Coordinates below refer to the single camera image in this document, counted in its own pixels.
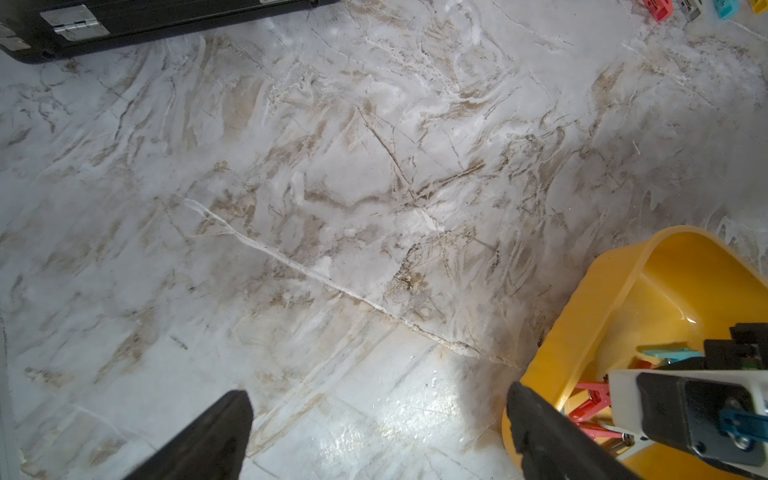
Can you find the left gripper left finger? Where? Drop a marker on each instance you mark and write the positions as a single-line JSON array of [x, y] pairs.
[[211, 447]]

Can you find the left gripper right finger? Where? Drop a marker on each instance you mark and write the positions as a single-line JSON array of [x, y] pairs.
[[551, 446]]

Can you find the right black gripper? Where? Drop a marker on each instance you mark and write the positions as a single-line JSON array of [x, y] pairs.
[[746, 350]]

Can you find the yellow plastic storage box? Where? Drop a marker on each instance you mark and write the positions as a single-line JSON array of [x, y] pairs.
[[677, 289]]

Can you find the teal clothespin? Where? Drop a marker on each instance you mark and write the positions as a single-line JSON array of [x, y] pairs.
[[671, 355], [726, 9]]

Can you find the yellow clothespin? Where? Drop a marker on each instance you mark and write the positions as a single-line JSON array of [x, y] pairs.
[[759, 6]]

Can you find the grey clothespin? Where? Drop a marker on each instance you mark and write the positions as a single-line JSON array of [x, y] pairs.
[[691, 9]]

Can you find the red clothespin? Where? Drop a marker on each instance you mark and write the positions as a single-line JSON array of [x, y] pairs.
[[660, 10], [583, 416]]

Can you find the red clothespin in box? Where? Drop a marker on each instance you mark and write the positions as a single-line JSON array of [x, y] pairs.
[[583, 416]]

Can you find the teal clothespin in box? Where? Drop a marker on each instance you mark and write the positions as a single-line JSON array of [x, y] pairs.
[[671, 355]]

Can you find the black flat case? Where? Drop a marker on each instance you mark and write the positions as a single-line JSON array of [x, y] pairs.
[[35, 32]]

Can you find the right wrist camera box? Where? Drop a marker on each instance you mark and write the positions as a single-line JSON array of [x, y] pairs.
[[717, 416]]

